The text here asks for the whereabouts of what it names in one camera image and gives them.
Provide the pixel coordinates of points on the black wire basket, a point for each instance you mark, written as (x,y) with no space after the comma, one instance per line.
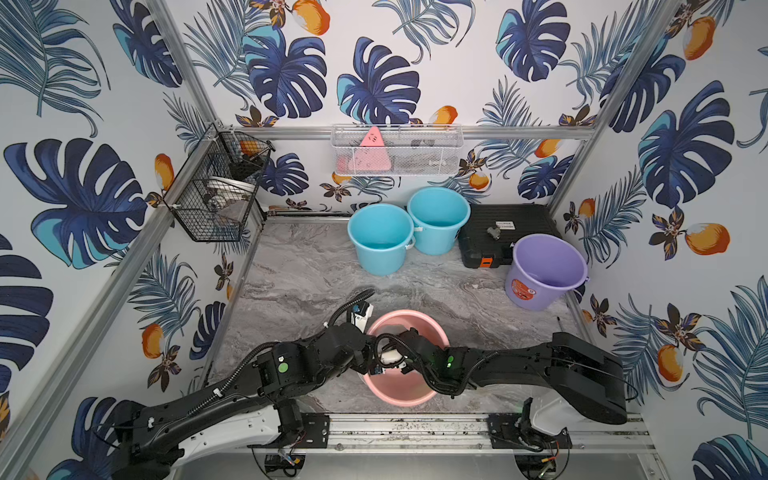
(216,200)

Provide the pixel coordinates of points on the pink triangle item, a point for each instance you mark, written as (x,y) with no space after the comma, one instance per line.
(371,156)

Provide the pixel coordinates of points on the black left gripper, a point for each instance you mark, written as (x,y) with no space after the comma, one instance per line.
(365,355)

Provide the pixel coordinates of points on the silver metal pipe fitting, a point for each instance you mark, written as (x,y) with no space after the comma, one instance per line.
(494,232)

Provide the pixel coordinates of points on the clear wall shelf basket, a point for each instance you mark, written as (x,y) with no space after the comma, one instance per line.
(415,150)

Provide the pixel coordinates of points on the teal bucket with label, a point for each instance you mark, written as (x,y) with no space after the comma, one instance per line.
(438,214)

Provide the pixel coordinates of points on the purple plastic bucket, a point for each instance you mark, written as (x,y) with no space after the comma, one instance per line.
(544,268)

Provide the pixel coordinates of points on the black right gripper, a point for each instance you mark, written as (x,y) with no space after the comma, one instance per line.
(399,337)

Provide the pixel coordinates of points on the black tool case orange latches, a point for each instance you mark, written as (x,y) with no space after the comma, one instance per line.
(487,239)

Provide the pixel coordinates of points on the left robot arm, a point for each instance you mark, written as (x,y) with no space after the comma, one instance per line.
(149,437)

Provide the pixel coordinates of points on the teal plastic bucket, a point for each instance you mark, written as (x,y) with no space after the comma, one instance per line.
(382,234)

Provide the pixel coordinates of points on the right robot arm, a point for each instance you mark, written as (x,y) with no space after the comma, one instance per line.
(588,378)

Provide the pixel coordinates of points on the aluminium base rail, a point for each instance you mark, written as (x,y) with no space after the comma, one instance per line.
(408,433)

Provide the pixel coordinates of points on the pink plastic bucket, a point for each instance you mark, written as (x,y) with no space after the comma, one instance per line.
(392,386)

